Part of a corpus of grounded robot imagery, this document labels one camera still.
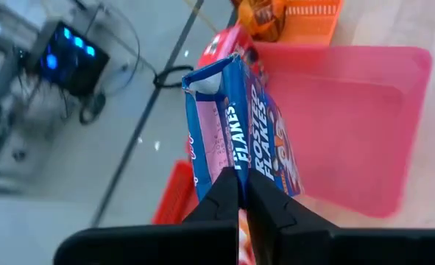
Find black computer blue lights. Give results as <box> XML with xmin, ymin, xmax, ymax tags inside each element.
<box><xmin>32</xmin><ymin>21</ymin><xmax>110</xmax><ymax>97</ymax></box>

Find black looped strap cable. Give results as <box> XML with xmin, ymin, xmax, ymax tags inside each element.
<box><xmin>152</xmin><ymin>65</ymin><xmax>195</xmax><ymax>89</ymax></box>

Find red mini cereal box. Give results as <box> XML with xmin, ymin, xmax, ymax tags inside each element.
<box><xmin>197</xmin><ymin>24</ymin><xmax>268</xmax><ymax>88</ymax></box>

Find orange mesh basket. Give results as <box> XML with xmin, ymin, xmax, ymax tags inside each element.
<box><xmin>275</xmin><ymin>0</ymin><xmax>343</xmax><ymax>47</ymax></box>

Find red mesh basket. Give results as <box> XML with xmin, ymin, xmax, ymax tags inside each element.
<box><xmin>150</xmin><ymin>159</ymin><xmax>200</xmax><ymax>226</ymax></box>

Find pink plastic tray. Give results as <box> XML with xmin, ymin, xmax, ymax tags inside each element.
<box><xmin>253</xmin><ymin>42</ymin><xmax>434</xmax><ymax>219</ymax></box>

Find brown snack packet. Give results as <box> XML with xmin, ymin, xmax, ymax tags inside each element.
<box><xmin>237</xmin><ymin>0</ymin><xmax>288</xmax><ymax>42</ymax></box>

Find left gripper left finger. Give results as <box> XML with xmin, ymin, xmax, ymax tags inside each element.
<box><xmin>53</xmin><ymin>167</ymin><xmax>239</xmax><ymax>265</ymax></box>

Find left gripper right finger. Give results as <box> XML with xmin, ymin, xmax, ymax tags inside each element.
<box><xmin>246</xmin><ymin>169</ymin><xmax>435</xmax><ymax>265</ymax></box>

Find blue Frosted Flakes box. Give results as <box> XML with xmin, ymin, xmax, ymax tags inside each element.
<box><xmin>181</xmin><ymin>53</ymin><xmax>305</xmax><ymax>207</ymax></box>

